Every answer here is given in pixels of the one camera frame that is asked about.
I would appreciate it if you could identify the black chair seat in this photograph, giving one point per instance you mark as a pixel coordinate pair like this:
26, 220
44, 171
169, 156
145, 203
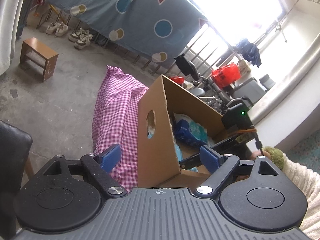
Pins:
15, 147

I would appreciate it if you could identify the white sneaker far left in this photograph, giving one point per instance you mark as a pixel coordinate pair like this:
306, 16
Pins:
52, 28

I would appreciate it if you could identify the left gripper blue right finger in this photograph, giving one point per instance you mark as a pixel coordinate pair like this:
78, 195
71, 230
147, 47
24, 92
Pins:
221, 168

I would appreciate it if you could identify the blue tissue pack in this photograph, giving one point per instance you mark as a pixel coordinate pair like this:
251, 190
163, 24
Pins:
190, 133

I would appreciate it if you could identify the small wooden stool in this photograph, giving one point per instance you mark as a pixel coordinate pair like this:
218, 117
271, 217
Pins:
40, 54

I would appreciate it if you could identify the pink checkered cloth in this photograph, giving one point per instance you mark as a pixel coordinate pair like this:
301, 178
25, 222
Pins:
115, 121

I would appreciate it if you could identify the brown cardboard box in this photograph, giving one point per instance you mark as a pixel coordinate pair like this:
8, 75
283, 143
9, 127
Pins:
157, 162

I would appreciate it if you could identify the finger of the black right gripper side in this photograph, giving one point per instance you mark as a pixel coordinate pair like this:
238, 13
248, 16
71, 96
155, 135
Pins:
207, 157

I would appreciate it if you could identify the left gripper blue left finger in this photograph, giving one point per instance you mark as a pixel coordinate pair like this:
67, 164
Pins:
97, 168

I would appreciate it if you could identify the red plastic bag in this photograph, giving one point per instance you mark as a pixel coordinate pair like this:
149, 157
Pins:
226, 75

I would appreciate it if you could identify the white sneaker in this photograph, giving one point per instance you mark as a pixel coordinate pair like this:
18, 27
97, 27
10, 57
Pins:
62, 29
52, 28
83, 41
73, 37

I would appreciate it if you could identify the blue patterned hanging sheet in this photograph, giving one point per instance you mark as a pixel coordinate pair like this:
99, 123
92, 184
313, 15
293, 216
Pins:
157, 30

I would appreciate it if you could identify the cream fleece sleeve forearm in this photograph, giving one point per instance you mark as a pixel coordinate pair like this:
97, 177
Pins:
307, 181

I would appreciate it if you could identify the wheelchair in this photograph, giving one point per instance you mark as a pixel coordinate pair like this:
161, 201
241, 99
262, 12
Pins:
220, 99

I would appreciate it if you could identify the person right hand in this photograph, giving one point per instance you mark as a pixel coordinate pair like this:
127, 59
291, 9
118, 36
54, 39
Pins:
256, 154

